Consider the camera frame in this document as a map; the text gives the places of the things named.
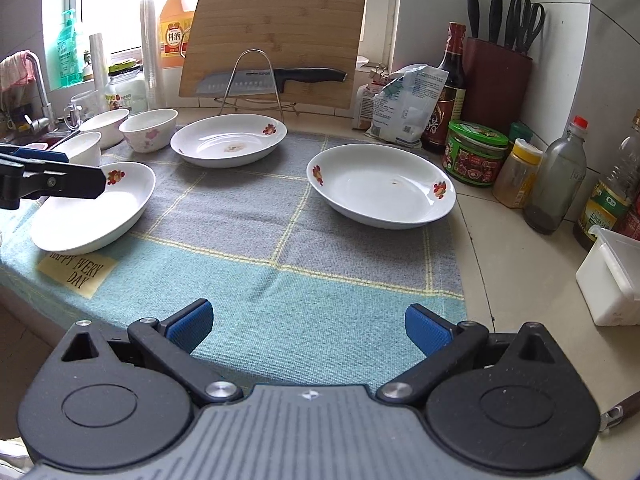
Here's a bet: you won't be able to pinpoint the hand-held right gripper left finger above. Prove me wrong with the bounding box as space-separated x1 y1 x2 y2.
60 299 244 407

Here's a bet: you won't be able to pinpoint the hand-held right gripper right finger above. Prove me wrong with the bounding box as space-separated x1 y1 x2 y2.
375 304 571 406

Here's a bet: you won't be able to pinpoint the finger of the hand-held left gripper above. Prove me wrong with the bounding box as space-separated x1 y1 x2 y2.
0 143 69 163
0 159 107 211

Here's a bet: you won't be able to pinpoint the white plate fruit print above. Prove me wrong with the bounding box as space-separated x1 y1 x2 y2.
170 114 289 169
30 161 157 256
306 143 457 231

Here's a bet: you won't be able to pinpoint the white bowl pink flower print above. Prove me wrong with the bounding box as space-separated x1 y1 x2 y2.
118 108 179 153

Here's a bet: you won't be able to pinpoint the plain white bowl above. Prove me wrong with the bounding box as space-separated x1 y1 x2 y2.
62 131 103 168
78 108 131 150

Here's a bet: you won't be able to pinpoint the steel faucet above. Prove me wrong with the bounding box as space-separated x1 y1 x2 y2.
22 52 56 133

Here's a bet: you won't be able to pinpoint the clear glass mug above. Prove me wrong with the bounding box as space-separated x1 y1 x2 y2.
64 89 108 128

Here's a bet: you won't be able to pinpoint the pink cloth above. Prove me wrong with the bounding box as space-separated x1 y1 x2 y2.
0 51 33 92

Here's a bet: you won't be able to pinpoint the clear plastic roll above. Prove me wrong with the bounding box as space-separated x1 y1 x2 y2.
89 32 110 113

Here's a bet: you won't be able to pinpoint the glass jar green yellow lid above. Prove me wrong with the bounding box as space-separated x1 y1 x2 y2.
104 60 148 113

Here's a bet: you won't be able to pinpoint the green dish soap bottle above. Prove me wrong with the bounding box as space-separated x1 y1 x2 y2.
56 8 85 87

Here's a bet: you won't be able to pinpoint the blue grey checked cloth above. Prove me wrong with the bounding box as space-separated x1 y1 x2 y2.
0 130 468 396

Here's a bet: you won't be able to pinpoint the stack of clear plastic cups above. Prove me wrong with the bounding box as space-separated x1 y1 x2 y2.
139 0 166 111

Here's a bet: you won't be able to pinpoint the yellow lid spice jar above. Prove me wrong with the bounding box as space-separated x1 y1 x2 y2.
492 138 543 209

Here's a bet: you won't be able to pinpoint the green lid sauce jar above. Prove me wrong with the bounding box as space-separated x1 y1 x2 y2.
442 120 510 188

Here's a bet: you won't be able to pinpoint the yellow cooking wine jug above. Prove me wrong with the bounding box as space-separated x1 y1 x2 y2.
158 0 198 68

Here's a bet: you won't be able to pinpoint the white plastic box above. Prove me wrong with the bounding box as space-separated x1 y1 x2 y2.
575 226 640 327

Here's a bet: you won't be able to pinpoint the glass bottle red cap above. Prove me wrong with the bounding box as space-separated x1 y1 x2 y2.
522 116 589 235

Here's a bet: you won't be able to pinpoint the small green cap jar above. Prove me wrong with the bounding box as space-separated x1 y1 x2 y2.
509 121 533 148

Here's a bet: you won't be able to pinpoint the oil bottle yellow green label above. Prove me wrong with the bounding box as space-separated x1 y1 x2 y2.
572 109 640 253

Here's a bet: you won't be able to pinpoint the white blue printed bag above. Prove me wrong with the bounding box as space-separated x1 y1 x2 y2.
365 65 451 148

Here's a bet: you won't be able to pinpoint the dark soy sauce bottle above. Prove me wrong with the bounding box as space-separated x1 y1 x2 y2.
421 21 467 155

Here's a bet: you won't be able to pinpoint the red label bottle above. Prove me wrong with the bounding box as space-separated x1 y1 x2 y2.
617 205 640 241

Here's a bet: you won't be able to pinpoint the red white printed bag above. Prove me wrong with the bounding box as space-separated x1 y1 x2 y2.
351 82 388 131

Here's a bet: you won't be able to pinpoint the dark red knife block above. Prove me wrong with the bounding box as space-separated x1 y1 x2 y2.
461 36 533 133

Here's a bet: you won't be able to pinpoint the bamboo cutting board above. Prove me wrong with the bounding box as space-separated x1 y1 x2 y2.
178 0 367 110

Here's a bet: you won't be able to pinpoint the metal spatula wooden handle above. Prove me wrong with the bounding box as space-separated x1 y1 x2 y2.
599 394 640 432

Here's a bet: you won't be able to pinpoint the metal wire rack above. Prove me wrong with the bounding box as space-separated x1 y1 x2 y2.
215 49 298 117

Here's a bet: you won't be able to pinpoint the kitchen knife black handle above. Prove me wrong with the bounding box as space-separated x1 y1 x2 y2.
195 66 348 98

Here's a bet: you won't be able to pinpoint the black handle scissors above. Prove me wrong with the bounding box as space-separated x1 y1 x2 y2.
514 0 546 56

